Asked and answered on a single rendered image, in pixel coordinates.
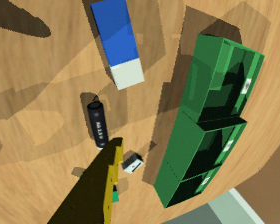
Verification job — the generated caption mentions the blue and white eraser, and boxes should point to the blue and white eraser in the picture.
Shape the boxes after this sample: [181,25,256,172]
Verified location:
[90,0,144,90]

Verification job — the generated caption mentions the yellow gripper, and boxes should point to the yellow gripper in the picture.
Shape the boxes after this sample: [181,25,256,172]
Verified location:
[47,137,123,224]

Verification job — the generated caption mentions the green bins in a row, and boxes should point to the green bins in a row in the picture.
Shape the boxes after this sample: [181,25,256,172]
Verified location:
[154,34,265,209]

